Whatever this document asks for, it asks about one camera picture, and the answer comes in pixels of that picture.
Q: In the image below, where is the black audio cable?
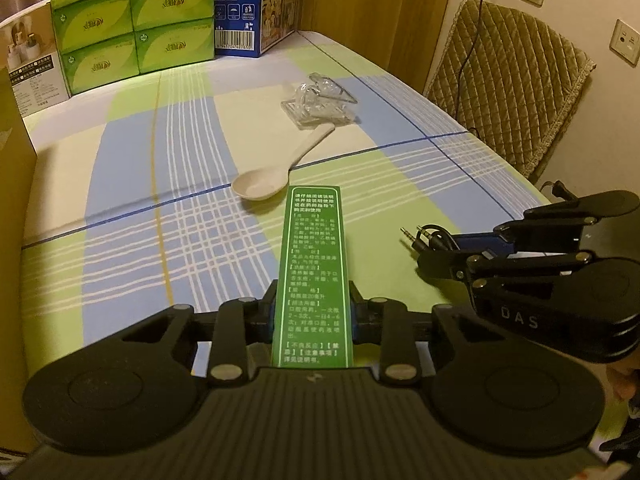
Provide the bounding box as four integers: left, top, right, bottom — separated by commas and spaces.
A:
400, 224, 463, 255

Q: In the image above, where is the black charger cable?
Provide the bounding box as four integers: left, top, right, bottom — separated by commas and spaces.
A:
456, 0, 507, 128

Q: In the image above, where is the white wall socket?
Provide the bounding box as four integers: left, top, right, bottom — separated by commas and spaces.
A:
609, 18, 640, 67

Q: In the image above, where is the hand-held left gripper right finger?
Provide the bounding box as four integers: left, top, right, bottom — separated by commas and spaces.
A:
349, 281, 484, 384

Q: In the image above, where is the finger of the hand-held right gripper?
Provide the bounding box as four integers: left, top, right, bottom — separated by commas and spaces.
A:
416, 249, 597, 287
455, 189, 640, 257

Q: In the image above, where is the stack of green tissue packs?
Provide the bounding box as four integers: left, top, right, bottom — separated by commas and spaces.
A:
46, 0, 217, 96

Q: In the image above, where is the person's right hand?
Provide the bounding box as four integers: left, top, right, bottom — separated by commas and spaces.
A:
606, 362, 640, 402

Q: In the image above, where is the blue printed carton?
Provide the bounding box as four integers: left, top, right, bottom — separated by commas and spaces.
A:
213, 0, 302, 59

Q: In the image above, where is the brown cardboard box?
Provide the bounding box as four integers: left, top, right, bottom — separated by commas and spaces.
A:
0, 67, 40, 458

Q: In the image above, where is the chair with quilted cover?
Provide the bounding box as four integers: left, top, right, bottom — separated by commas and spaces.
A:
423, 0, 597, 185

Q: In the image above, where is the white product carton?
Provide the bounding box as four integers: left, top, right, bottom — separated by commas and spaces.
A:
0, 2, 72, 119

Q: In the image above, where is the clear plastic packaging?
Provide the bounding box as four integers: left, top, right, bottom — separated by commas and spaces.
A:
280, 72, 359, 130

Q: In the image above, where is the white plastic spoon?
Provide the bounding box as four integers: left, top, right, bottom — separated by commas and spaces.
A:
230, 123, 336, 201

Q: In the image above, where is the plaid cloth desktop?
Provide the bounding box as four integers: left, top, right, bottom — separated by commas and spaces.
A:
20, 30, 621, 461

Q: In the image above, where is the black cable plug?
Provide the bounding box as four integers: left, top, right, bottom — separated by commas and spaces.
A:
539, 180, 573, 205

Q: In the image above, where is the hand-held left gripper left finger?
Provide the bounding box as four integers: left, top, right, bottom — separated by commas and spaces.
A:
120, 281, 279, 386

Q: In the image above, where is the green long medicine box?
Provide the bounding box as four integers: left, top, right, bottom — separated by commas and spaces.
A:
271, 185, 355, 369

